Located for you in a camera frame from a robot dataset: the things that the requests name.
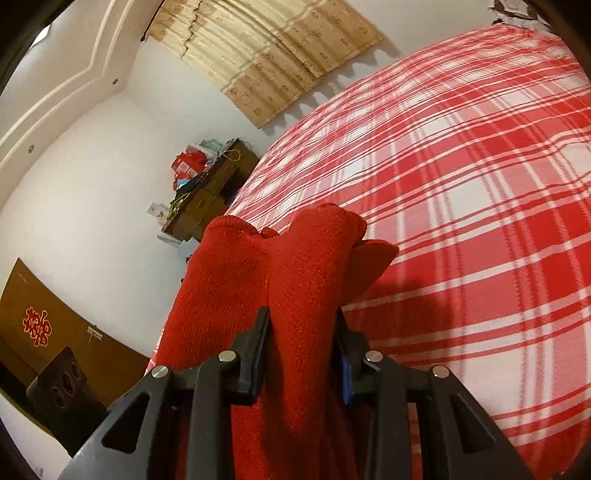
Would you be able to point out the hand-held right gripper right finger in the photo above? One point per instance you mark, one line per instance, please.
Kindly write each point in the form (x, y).
(345, 378)

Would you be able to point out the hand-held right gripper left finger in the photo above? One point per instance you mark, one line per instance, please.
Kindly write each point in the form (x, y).
(251, 364)

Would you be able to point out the red knit sweater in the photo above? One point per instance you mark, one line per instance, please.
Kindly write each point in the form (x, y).
(295, 277)

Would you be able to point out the brown wooden dresser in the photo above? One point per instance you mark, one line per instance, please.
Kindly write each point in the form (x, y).
(217, 189)

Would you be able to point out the brown wooden door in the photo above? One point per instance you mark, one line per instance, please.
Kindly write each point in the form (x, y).
(69, 318)

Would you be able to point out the black speaker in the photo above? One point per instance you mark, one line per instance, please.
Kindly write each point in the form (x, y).
(64, 392)

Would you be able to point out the red gift bag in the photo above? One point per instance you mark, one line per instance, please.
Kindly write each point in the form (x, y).
(187, 166)

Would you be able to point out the red paper door decoration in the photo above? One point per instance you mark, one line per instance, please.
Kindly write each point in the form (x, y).
(37, 326)

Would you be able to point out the red plaid bedspread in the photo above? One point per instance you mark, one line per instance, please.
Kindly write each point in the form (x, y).
(461, 184)

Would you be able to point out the beige patterned curtain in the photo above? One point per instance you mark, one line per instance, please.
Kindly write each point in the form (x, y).
(277, 50)

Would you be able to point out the black and white printed pillow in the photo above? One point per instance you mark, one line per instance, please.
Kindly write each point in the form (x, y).
(515, 9)

